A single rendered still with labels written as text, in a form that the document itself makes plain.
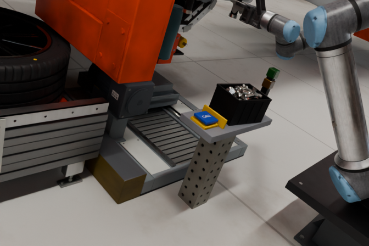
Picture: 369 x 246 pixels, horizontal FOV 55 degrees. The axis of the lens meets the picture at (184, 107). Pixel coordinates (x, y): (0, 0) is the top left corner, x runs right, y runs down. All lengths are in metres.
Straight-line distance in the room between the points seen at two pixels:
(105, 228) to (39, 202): 0.27
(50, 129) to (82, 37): 0.38
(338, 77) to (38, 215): 1.16
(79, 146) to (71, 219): 0.28
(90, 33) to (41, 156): 0.49
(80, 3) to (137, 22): 0.35
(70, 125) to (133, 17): 0.47
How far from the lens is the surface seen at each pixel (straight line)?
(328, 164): 1.87
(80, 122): 1.40
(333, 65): 1.25
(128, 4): 1.23
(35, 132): 1.33
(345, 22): 1.22
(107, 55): 1.31
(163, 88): 2.15
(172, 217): 1.59
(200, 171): 1.56
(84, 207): 1.52
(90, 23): 1.41
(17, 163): 1.39
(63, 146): 1.44
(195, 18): 1.99
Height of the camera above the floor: 1.07
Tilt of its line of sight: 26 degrees down
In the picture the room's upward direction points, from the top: 19 degrees clockwise
